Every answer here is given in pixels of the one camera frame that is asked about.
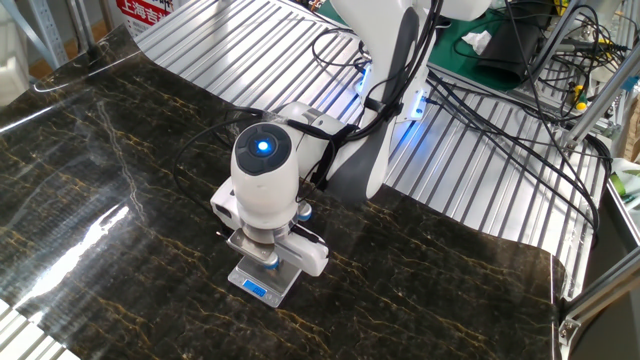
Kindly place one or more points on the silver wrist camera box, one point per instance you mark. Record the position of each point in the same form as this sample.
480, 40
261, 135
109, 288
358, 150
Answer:
250, 247

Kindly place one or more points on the aluminium frame post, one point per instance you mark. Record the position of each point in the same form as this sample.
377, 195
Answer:
600, 105
555, 42

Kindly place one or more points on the white foam block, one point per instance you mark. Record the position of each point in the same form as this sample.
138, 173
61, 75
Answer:
12, 80

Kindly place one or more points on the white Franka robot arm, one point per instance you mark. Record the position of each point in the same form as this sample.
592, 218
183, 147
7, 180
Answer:
265, 195

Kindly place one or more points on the black marble pattern mat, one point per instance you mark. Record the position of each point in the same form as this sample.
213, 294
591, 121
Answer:
400, 280

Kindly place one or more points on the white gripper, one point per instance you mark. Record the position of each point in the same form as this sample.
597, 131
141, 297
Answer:
307, 255

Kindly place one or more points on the green cutting mat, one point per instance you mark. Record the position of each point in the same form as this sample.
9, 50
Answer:
445, 50

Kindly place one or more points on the grey metal pole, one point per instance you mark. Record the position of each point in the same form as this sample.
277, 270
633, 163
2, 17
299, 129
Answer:
80, 25

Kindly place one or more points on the silver digital scale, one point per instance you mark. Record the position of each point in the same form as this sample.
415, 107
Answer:
280, 282

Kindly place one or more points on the aluminium frame bracket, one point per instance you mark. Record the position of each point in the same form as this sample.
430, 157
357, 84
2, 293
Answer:
600, 295

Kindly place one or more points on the grey metal shelf upright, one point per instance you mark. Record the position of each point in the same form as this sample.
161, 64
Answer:
47, 30

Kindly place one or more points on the black pouch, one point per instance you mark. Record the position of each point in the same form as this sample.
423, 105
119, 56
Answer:
510, 50

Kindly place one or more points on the red and white sign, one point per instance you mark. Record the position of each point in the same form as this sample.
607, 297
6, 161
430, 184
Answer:
145, 12

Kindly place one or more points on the white crumpled tissue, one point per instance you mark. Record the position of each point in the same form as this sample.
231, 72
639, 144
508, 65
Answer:
477, 41

